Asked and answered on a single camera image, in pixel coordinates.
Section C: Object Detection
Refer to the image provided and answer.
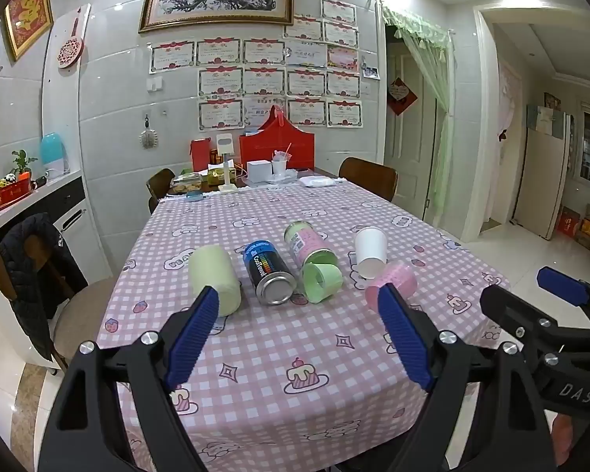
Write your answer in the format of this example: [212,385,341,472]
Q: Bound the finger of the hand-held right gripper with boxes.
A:
[537,266,590,328]
[480,284,564,355]

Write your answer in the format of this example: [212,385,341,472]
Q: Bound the clear cup with straws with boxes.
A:
[271,142,293,179]

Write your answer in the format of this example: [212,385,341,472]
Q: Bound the white desk lamp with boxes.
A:
[215,134,238,194]

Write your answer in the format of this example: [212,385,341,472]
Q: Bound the round red hanging ornament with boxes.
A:
[58,7,85,70]

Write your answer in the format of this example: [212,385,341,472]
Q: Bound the blue and white humidifier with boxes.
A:
[40,132,70,174]

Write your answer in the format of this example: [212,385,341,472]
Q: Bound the white paper cup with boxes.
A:
[354,227,389,277]

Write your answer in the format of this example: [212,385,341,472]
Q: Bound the small silver hanging ornament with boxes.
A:
[140,114,157,149]

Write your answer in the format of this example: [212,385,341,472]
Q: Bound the dark metal can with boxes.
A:
[242,240,297,307]

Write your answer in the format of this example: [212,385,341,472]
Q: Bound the small red box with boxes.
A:
[190,138,211,170]

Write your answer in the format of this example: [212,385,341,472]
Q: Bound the pink checked tablecloth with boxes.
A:
[96,177,512,472]

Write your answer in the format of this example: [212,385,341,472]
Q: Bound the large red gift bag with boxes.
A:
[239,105,317,170]

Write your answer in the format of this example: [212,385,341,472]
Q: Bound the group of wall certificates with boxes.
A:
[149,0,363,131]

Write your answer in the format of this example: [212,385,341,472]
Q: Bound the leaning white board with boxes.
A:
[512,105,575,241]

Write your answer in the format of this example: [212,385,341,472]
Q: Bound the green lace curtain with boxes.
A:
[371,0,454,229]

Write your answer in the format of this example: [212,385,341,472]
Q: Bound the white square box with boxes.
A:
[246,160,274,184]

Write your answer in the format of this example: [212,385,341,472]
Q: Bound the green and pink cup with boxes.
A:
[284,221,344,304]

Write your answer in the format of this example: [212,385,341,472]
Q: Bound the brown dining chair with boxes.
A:
[338,157,399,202]
[146,168,177,214]

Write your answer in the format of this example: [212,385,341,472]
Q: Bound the red tray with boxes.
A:
[0,177,36,213]

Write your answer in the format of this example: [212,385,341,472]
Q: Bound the wooden chair with cushion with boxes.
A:
[0,233,116,372]

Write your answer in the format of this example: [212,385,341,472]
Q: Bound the black jacket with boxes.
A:
[0,213,89,361]

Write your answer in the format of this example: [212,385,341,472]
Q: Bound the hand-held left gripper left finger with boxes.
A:
[38,285,220,472]

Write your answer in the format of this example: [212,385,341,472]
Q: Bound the red diamond door decoration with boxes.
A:
[387,77,418,116]

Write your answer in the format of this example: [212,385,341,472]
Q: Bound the pale yellow cup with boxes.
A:
[188,245,242,317]

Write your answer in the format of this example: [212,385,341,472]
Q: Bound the white door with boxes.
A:
[385,42,439,219]

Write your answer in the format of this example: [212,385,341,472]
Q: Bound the small potted plant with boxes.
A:
[11,150,38,180]

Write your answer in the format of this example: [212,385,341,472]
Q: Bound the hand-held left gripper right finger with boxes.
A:
[376,285,557,472]

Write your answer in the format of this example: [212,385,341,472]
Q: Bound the red and gold framed picture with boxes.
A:
[2,0,55,63]

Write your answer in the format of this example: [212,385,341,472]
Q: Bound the cardboard boxes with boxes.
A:
[557,204,590,256]

